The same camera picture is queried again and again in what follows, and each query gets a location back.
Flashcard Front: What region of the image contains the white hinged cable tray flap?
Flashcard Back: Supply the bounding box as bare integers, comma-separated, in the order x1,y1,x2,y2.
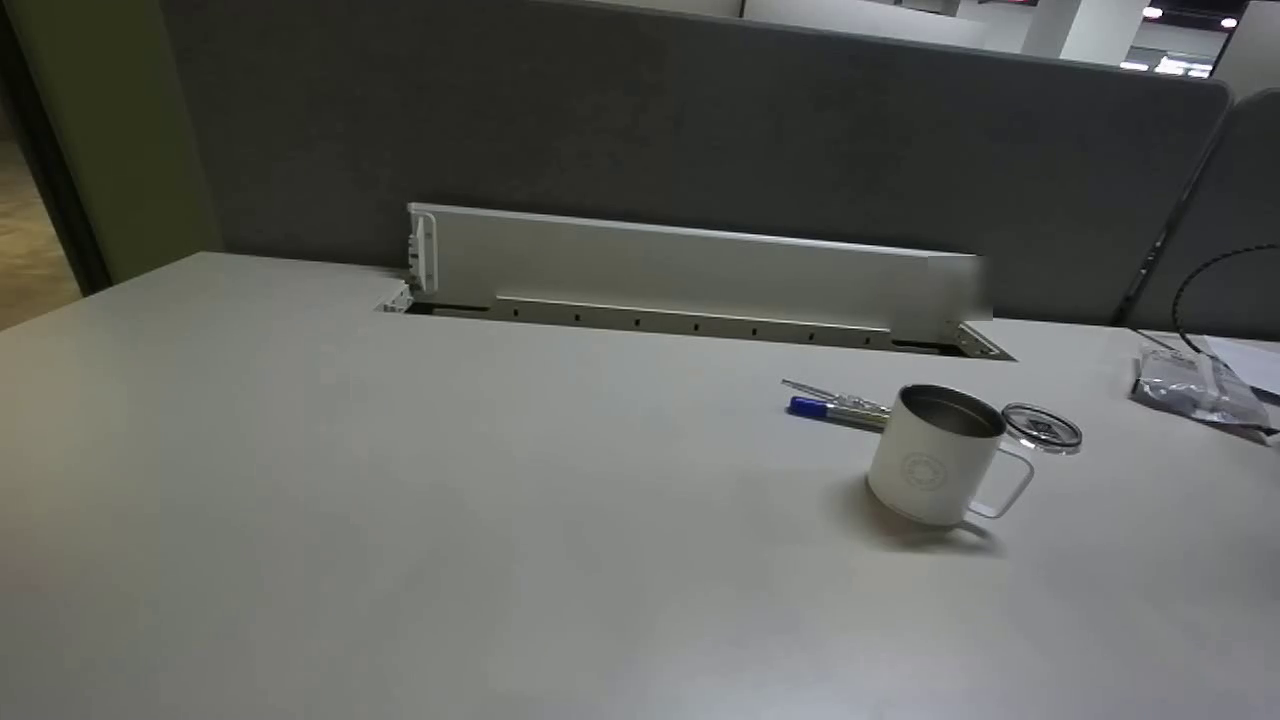
385,201,1018,362

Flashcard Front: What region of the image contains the grey partition panel rounded corner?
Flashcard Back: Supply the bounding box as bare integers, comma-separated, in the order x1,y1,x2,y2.
1125,82,1280,338

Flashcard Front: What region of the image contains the round metal lid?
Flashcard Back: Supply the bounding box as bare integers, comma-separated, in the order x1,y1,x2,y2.
996,398,1090,458

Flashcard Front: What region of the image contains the thin black looping cable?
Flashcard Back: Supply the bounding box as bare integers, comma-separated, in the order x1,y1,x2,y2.
1168,237,1280,360

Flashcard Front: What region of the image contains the clear plastic bag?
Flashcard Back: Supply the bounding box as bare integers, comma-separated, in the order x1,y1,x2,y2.
1128,327,1280,441

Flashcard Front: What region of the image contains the long grey partition panel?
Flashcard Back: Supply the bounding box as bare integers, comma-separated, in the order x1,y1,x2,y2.
157,0,1238,327

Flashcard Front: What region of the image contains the white paper sheet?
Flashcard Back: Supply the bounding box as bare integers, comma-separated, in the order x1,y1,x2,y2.
1198,330,1280,407

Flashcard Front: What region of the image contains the dark door frame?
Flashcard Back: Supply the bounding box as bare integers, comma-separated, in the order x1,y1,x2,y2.
0,0,117,299

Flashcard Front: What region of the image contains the white metal mug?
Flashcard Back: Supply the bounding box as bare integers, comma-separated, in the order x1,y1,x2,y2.
864,378,1041,536

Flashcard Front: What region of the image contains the blue capped marker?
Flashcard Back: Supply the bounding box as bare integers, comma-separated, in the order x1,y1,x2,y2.
779,390,891,436

